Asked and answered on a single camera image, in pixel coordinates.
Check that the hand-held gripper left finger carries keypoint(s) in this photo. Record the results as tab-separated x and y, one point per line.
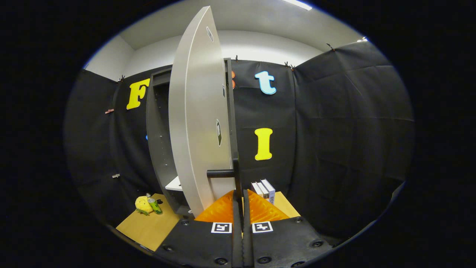
237	242

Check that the grey shoe cabinet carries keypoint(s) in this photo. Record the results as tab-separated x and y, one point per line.
160	149

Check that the small ceiling light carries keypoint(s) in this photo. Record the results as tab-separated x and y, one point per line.
362	39

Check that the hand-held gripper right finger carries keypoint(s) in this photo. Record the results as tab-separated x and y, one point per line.
247	242

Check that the green bottle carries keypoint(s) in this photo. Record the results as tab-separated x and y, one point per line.
155	206

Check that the black backdrop cloth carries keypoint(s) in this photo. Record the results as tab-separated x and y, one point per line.
334	130

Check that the long ceiling light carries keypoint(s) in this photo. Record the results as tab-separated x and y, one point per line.
297	4

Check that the beige shoe cabinet door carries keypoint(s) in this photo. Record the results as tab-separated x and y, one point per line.
197	111

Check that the yellow plush toy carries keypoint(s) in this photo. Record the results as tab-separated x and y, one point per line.
142	204

